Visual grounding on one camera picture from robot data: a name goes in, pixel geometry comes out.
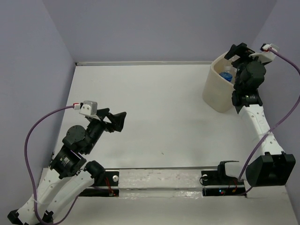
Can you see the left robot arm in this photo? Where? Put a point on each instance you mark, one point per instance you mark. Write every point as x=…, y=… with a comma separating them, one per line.
x=69, y=173

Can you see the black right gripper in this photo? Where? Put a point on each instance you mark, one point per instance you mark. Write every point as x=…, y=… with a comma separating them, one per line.
x=238, y=50

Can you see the blue label bottle row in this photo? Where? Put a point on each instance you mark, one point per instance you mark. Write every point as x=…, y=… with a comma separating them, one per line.
x=227, y=76

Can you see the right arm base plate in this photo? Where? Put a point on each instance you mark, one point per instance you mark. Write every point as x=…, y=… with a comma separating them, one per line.
x=215, y=184

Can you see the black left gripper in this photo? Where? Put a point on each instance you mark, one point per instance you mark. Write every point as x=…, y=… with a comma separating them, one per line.
x=118, y=119

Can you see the clear unlabelled bottle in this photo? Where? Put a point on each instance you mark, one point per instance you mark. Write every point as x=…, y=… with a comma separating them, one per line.
x=228, y=67

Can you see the beige plastic bin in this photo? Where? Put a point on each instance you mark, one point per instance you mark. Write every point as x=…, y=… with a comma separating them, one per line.
x=217, y=91

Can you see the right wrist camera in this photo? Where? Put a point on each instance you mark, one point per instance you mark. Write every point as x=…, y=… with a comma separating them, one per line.
x=265, y=56

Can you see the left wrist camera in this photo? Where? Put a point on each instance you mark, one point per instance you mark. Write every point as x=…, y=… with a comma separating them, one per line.
x=88, y=108

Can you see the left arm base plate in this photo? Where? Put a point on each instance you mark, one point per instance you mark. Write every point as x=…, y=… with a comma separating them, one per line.
x=107, y=187

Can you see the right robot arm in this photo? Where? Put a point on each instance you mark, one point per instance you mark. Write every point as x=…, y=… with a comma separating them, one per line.
x=267, y=164

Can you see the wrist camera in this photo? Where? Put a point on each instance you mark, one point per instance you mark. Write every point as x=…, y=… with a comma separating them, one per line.
x=265, y=56
x=88, y=108

